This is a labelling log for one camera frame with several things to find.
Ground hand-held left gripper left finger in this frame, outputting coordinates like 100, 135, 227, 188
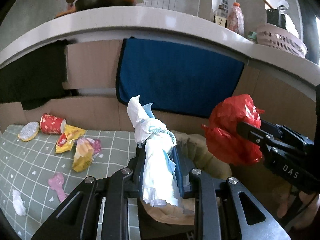
31, 145, 147, 240

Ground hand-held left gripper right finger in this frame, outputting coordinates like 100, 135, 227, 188
172, 144, 284, 240

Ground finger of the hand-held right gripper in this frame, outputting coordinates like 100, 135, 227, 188
261, 119, 314, 148
236, 120, 275, 153

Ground white blue plastic wrapper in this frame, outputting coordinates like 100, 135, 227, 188
127, 95, 185, 208

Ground red plastic bag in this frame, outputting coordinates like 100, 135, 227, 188
202, 94, 265, 166

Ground white bin with yellowish liner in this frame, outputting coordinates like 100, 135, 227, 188
139, 130, 233, 227

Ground pink yellow snack wrapper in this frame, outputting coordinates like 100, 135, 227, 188
72, 137, 102, 172

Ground pink plastic scoop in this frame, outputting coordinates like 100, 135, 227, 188
48, 172, 67, 202

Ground red paper cup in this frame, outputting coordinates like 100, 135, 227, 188
40, 113, 67, 135

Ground silver foil round lid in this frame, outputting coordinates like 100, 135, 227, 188
18, 122, 40, 141

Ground white tissue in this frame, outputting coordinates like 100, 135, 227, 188
12, 189, 26, 216

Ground person's right hand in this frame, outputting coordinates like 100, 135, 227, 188
275, 185, 320, 232

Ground blue towel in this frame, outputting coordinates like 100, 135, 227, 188
116, 37, 245, 118

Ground pink plastic basket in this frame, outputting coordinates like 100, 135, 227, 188
256, 24, 308, 59

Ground white hanging cloth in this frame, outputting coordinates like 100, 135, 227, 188
277, 0, 299, 38

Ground plastic bottle with orange cap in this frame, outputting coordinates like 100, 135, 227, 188
227, 2, 245, 37

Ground dark sauce bottle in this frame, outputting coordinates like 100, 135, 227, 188
214, 5, 228, 28

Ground black knife holder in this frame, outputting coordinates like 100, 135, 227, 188
264, 0, 285, 28

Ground black cloth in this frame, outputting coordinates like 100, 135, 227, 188
0, 39, 68, 110

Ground white kitchen counter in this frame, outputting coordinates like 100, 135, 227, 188
0, 6, 320, 85

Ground black wok with wooden handle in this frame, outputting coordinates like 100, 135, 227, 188
55, 0, 138, 18

